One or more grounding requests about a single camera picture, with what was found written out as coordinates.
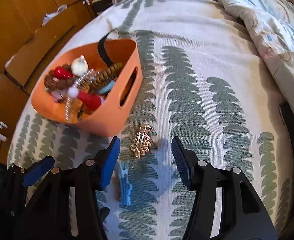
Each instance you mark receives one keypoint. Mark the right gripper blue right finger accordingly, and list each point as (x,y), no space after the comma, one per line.
(185,161)

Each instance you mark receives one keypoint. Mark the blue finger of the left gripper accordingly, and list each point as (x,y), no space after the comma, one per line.
(37,170)

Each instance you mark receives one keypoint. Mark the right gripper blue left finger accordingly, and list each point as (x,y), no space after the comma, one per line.
(105,161)

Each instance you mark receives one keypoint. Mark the gold chain hair clip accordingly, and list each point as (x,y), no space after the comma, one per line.
(141,143)

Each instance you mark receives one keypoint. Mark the blue hair clip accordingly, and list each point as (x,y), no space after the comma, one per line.
(125,188)

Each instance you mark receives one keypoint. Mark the santa hat hair clip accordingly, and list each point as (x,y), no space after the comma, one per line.
(91,101)

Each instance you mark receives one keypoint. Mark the orange plastic basket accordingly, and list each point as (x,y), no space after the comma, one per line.
(110,117)

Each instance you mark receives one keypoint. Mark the leaf pattern bedspread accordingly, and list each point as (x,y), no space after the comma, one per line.
(204,82)

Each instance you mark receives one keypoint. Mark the brown fuzzy scrunchie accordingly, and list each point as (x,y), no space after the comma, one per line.
(53,83)

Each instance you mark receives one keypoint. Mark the red hair clip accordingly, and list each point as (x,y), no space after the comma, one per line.
(62,74)

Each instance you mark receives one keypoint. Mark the open wooden drawer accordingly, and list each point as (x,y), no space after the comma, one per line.
(32,59)

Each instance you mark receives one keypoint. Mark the black headband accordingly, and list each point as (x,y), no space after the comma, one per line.
(102,51)

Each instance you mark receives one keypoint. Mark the bedside nightstand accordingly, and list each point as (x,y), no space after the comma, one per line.
(99,6)

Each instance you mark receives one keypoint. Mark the wooden wardrobe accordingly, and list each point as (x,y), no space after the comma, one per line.
(19,20)

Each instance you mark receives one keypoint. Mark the white plastic bag in drawer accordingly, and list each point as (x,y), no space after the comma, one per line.
(51,15)

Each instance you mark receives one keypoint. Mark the floral duvet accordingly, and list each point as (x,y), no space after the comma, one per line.
(270,24)

